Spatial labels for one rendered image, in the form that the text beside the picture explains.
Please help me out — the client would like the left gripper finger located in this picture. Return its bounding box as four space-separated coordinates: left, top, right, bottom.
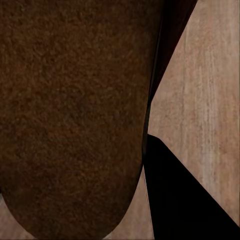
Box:
144 134 240 240

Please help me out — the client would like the sandal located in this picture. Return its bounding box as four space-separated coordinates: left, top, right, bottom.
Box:
0 0 198 240

